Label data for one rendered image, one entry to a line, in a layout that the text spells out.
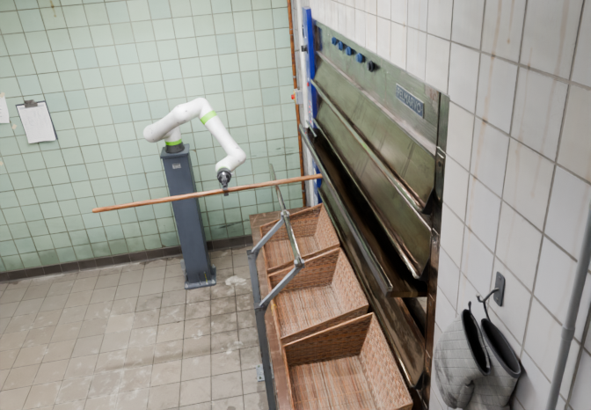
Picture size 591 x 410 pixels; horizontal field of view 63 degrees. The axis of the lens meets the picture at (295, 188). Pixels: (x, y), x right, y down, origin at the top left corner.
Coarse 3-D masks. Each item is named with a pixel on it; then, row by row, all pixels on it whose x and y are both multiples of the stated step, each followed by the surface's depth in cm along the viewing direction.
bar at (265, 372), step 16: (272, 176) 316; (288, 224) 258; (256, 256) 279; (256, 272) 282; (256, 288) 287; (256, 304) 235; (256, 320) 236; (256, 368) 322; (272, 368) 321; (272, 384) 256; (272, 400) 261
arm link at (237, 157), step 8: (216, 120) 324; (208, 128) 325; (216, 128) 323; (224, 128) 326; (216, 136) 325; (224, 136) 323; (224, 144) 324; (232, 144) 323; (232, 152) 322; (240, 152) 323; (232, 160) 323; (240, 160) 323
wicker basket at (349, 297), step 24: (312, 264) 294; (336, 264) 297; (288, 288) 298; (312, 288) 301; (336, 288) 293; (360, 288) 256; (288, 312) 282; (312, 312) 281; (336, 312) 279; (360, 312) 253; (288, 336) 244; (336, 336) 250
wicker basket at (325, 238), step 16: (320, 208) 346; (272, 224) 346; (320, 224) 344; (272, 240) 352; (288, 240) 352; (304, 240) 351; (320, 240) 339; (336, 240) 303; (272, 256) 336; (288, 256) 334; (304, 256) 297; (272, 272) 298; (272, 288) 304
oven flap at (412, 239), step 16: (320, 112) 315; (320, 128) 301; (336, 128) 278; (336, 144) 273; (352, 144) 249; (352, 160) 245; (368, 160) 224; (352, 176) 236; (368, 176) 221; (384, 176) 205; (368, 192) 218; (384, 192) 202; (384, 208) 199; (400, 208) 186; (384, 224) 193; (400, 224) 184; (416, 224) 172; (400, 240) 182; (416, 240) 171; (400, 256) 175; (416, 256) 169; (416, 272) 164
